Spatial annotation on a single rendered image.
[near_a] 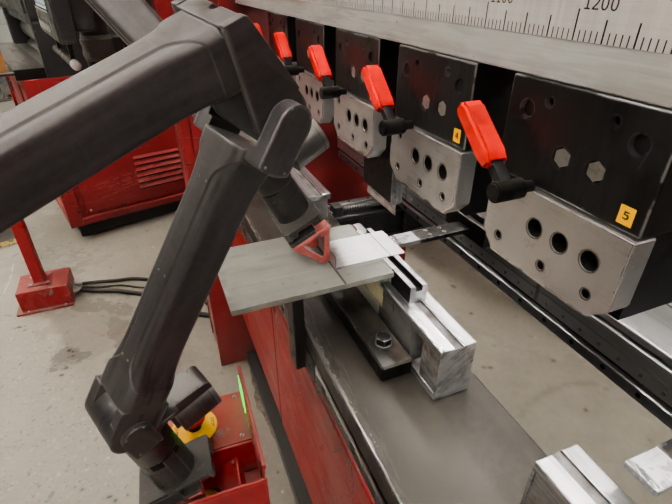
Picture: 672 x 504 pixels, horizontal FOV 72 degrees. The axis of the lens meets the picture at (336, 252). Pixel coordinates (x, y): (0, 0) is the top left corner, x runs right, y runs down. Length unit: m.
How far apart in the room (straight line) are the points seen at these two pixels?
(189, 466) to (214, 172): 0.42
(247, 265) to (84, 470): 1.25
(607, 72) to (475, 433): 0.48
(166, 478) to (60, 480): 1.21
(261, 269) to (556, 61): 0.52
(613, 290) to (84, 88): 0.40
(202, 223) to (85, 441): 1.57
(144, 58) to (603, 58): 0.32
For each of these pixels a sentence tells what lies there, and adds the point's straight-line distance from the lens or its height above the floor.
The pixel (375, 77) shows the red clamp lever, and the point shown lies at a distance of 0.59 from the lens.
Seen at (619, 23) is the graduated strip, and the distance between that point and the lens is 0.38.
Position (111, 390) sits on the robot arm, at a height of 1.02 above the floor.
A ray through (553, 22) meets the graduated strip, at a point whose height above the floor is 1.38.
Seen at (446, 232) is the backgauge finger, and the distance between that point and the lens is 0.87.
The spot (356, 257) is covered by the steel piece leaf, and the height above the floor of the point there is 1.00.
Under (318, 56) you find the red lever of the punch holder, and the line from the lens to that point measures 0.77.
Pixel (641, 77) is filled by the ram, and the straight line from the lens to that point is 0.37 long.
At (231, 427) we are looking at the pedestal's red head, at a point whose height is 0.78.
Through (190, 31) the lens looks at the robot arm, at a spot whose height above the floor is 1.37.
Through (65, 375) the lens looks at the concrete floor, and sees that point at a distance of 2.25.
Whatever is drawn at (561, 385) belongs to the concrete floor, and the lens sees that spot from 2.12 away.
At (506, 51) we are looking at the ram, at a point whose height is 1.35.
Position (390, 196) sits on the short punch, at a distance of 0.72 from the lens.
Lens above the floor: 1.41
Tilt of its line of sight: 31 degrees down
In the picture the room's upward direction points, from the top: straight up
